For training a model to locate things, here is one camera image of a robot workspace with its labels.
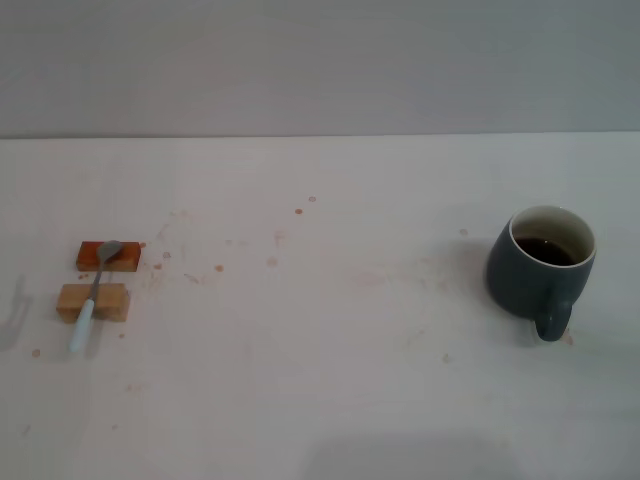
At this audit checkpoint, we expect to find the grey ceramic coffee cup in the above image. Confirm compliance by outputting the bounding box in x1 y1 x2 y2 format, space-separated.
485 204 599 343

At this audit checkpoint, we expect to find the blue-handled metal spoon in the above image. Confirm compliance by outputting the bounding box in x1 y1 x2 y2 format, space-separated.
68 239 123 354

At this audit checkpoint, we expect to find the reddish brown wooden block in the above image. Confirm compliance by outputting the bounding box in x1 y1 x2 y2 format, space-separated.
75 240 142 274

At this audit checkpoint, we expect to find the light wooden notched block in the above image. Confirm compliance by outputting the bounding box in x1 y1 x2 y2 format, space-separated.
54 282 132 325

